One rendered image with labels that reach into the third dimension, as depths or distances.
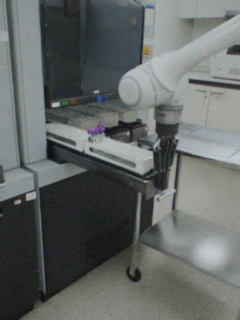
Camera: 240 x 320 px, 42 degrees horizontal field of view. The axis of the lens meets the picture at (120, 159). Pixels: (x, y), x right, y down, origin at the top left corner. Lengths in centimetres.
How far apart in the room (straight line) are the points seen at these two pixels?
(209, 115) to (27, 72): 255
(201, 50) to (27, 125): 79
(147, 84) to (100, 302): 123
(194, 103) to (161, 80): 283
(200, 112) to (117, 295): 236
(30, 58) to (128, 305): 124
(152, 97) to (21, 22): 66
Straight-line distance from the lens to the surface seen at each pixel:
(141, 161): 105
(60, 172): 136
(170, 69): 80
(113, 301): 174
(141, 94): 78
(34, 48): 131
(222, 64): 345
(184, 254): 161
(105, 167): 116
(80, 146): 127
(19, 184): 127
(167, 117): 97
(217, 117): 350
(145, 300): 176
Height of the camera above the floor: 124
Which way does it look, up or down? 21 degrees down
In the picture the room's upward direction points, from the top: 2 degrees clockwise
